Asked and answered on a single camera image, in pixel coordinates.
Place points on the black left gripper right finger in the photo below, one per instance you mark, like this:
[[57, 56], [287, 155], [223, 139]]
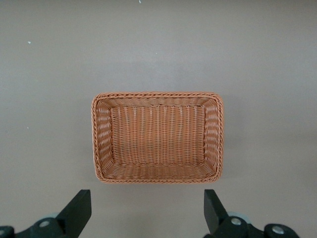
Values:
[[218, 218]]

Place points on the brown wicker basket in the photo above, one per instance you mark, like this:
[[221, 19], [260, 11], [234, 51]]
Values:
[[158, 138]]

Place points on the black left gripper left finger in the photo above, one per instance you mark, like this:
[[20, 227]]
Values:
[[74, 213]]

